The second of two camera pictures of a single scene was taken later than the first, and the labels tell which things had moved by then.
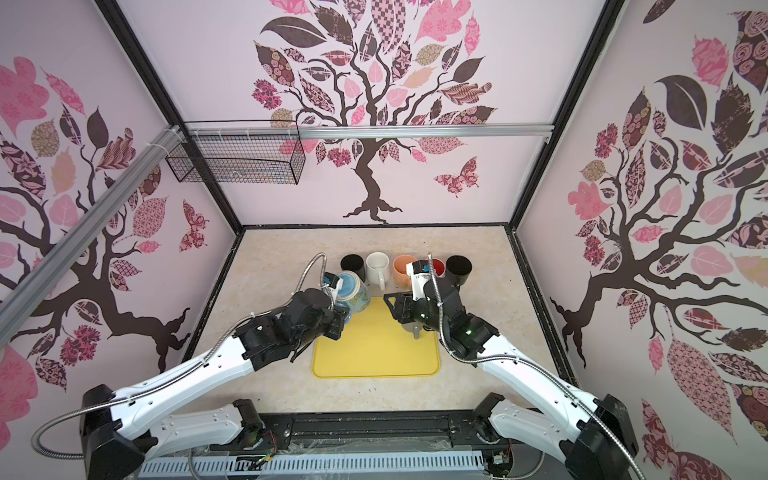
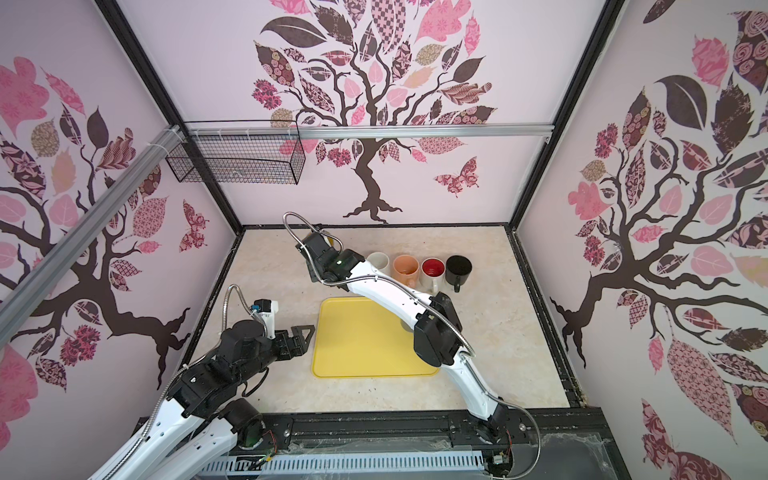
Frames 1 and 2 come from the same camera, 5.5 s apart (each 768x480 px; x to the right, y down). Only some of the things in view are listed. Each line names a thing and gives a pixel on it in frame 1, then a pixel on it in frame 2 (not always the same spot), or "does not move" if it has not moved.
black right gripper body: [418, 312] -> [312, 275]
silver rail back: [224, 132] does not move
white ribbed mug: [378, 268] does not move
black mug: [458, 269] does not move
